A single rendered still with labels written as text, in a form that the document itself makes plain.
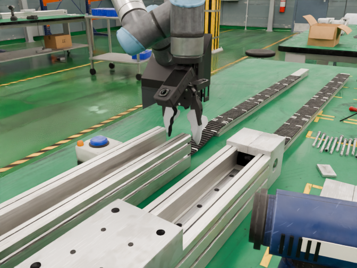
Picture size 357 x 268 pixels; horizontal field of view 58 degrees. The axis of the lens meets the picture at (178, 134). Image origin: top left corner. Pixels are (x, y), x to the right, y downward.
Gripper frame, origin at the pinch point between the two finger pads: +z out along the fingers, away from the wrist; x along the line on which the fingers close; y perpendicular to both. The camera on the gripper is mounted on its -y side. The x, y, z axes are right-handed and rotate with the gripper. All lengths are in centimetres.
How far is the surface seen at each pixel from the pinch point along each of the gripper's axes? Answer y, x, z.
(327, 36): 218, 13, -4
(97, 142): -16.7, 11.8, -1.9
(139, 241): -40.0, -21.7, -7.0
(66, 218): -38.2, -5.1, -1.7
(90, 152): -19.3, 11.6, -0.3
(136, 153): -14.3, 2.2, -0.8
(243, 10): 1065, 468, 17
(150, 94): 48, 50, 9
